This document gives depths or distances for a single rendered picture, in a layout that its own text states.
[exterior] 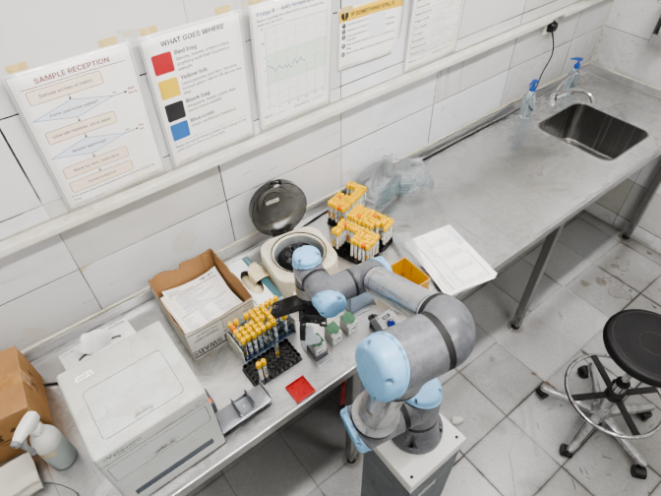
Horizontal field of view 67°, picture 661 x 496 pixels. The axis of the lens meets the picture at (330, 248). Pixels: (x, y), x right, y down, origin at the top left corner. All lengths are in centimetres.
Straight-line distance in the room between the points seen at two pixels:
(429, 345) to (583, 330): 223
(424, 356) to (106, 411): 78
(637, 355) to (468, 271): 70
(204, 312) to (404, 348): 99
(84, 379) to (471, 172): 176
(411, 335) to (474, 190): 147
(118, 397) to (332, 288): 58
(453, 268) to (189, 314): 96
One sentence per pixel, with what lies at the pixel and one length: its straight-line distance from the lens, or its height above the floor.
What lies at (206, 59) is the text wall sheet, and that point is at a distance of 152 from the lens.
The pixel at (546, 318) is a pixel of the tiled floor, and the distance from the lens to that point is 304.
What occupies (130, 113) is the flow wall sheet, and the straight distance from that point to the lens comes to 149.
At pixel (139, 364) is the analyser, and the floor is 117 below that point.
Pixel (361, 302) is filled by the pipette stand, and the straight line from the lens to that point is 172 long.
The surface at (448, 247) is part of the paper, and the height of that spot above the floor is 89.
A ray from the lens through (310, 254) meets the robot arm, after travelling 127.
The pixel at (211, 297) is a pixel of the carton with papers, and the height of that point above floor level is 94.
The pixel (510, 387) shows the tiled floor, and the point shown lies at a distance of 272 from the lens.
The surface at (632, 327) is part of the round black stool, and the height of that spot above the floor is 65.
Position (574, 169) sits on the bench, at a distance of 255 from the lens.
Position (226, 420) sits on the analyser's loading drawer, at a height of 91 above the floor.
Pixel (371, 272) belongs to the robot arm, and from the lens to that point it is 122.
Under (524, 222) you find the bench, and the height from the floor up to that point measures 87.
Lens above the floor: 227
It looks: 46 degrees down
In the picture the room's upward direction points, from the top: 2 degrees counter-clockwise
